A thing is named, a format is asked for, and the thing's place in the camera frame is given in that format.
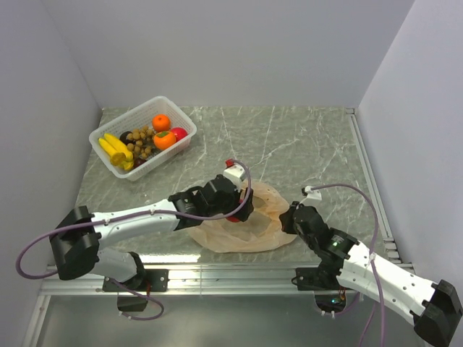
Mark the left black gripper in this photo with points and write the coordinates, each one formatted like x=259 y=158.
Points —
x=237 y=204

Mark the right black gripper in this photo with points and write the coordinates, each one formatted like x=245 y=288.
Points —
x=286 y=218

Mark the small red fruit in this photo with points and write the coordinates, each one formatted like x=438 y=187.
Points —
x=233 y=219

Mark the translucent orange plastic bag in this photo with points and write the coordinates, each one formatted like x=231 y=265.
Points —
x=261 y=232

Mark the red apple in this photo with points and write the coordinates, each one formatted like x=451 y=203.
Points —
x=179 y=133

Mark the orange persimmon with green calyx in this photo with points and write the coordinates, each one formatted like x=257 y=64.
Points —
x=164 y=140

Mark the brown longan bunch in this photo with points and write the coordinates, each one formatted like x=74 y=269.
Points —
x=142 y=146

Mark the yellow banana bunch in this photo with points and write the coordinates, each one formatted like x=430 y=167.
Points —
x=119 y=155

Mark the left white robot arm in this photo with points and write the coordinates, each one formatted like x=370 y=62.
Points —
x=84 y=242

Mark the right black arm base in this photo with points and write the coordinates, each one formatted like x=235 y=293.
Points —
x=329 y=296

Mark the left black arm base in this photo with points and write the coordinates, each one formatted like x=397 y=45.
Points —
x=140 y=297

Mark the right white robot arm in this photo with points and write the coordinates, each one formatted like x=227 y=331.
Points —
x=433 y=309

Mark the dark plum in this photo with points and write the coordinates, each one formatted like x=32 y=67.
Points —
x=138 y=162

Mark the orange tangerine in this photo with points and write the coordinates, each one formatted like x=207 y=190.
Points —
x=161 y=122

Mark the white perforated plastic basket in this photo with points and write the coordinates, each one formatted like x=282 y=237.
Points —
x=135 y=118

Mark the dark purple mangosteen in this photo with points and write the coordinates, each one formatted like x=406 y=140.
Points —
x=126 y=137

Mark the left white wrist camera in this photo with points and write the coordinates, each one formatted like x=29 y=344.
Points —
x=235 y=173

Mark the aluminium mounting rail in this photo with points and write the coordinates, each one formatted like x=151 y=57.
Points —
x=209 y=305

